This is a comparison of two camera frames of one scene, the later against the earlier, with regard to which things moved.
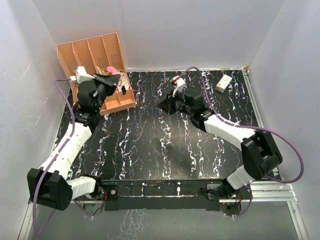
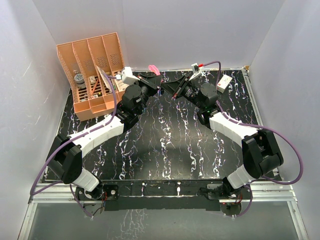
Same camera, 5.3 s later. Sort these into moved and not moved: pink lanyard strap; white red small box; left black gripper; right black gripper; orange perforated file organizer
Moved: left black gripper; right black gripper; pink lanyard strap
Not moved: orange perforated file organizer; white red small box
